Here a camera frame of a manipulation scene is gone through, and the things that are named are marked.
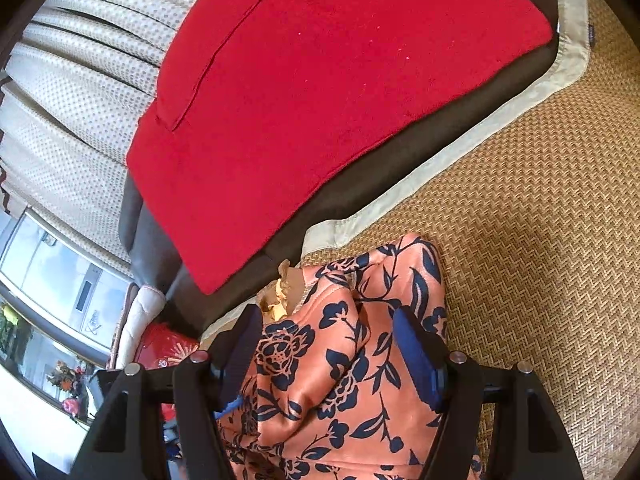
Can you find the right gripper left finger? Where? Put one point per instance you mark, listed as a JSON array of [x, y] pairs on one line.
[[126, 439]]

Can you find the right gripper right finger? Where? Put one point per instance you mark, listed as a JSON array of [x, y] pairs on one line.
[[528, 441]]

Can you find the orange floral blouse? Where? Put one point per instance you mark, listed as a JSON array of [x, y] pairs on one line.
[[328, 394]]

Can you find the red snack gift box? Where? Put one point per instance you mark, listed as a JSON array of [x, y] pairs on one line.
[[161, 347]]

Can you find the glass display cabinet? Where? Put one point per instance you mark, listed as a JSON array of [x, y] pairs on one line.
[[54, 347]]

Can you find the white quilted cushion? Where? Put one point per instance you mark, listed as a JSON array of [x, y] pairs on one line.
[[140, 308]]

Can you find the dark brown leather sofa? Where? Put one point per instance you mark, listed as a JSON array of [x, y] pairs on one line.
[[156, 262]]

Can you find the silver refrigerator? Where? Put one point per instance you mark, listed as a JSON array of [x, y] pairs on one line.
[[66, 292]]

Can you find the woven rattan seat mat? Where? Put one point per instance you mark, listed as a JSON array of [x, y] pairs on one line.
[[535, 212]]

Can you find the beige dotted curtain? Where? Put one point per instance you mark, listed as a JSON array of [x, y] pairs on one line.
[[79, 78]]

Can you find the red knitted blanket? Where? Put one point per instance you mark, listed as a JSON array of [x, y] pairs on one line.
[[260, 102]]

